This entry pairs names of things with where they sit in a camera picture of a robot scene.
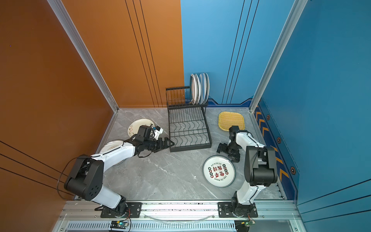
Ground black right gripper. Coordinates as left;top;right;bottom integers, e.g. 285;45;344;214
217;142;242;162

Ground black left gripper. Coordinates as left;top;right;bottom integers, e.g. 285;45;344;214
144;137;175;152

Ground white plate red characters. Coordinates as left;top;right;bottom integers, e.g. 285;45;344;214
203;156;236;188

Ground yellow woven square plate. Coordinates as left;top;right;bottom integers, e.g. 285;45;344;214
218;111;245;131

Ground red green rimmed plate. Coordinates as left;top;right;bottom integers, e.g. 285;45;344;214
190;74;198;104

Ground blue striped plate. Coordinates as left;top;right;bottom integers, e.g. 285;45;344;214
204;72;210;104
199;73;206;104

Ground green cloud pattern plate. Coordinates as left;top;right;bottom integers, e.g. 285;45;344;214
194;73;201;104

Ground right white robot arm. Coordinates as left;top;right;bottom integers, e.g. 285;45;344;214
217;126;278;211

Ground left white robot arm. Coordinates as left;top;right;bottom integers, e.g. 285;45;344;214
64;125;174;214

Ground cream floral plate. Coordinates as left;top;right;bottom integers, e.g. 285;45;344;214
128;119;155;137

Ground orange sunburst plate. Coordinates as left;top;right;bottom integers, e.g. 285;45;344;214
99;140;124;155

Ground green circuit board right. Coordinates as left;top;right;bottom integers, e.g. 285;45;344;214
234;220;256;232

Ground green circuit board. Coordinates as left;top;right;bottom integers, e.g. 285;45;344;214
109;220;130;232
234;220;256;232

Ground green circuit board left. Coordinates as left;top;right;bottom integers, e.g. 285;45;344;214
109;220;130;232

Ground black wire dish rack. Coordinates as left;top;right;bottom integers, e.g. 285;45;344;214
166;86;212;152

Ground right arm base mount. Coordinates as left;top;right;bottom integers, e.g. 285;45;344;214
217;202;258;218

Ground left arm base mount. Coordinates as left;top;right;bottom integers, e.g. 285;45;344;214
100;202;143;218

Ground aluminium front rail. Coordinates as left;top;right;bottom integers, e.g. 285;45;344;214
53;200;306;232

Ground aluminium corner post left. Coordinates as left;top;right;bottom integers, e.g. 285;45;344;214
47;0;119;113

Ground aluminium corner post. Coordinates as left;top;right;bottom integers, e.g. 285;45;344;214
47;0;119;113
249;0;308;113

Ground aluminium corner post right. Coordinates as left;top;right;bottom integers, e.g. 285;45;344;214
249;0;308;113

